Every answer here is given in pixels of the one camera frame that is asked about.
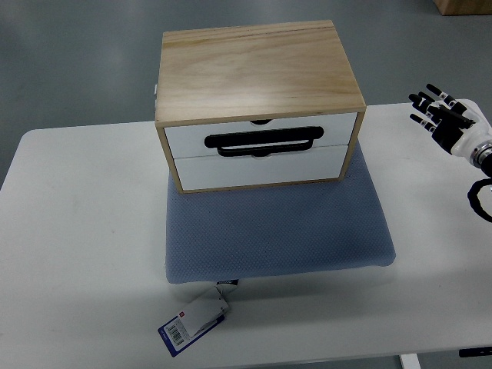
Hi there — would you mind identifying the cardboard box corner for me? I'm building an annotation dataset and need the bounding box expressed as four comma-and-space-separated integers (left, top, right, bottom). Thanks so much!
434, 0, 491, 15

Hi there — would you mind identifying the blue textured cushion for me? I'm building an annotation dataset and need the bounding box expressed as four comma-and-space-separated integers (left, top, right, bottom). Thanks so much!
165, 148, 396, 284

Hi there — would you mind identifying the white drawer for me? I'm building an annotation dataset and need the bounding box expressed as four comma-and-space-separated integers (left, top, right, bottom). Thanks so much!
175, 145, 347, 191
165, 112, 357, 158

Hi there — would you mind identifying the black table control panel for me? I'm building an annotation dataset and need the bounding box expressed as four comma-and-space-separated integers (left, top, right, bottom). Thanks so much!
459, 347, 492, 358

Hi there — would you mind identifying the white table leg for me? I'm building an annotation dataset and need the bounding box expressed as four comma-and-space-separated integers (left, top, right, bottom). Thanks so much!
399, 354, 421, 369

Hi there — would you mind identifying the white blue product tag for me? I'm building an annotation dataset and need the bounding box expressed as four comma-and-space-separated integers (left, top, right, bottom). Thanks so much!
158, 287, 230, 357

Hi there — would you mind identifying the wooden drawer cabinet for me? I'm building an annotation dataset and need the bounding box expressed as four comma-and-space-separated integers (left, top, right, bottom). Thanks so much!
155, 21, 366, 193

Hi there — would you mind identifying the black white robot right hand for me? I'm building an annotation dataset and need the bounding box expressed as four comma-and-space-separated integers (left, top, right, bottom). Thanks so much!
409, 84, 491, 162

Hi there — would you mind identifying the black cable loop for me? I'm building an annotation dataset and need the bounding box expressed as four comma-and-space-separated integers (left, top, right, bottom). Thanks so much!
467, 178, 492, 224

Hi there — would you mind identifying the black drawer handle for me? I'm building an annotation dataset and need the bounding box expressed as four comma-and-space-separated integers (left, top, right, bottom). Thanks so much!
204, 126, 324, 158

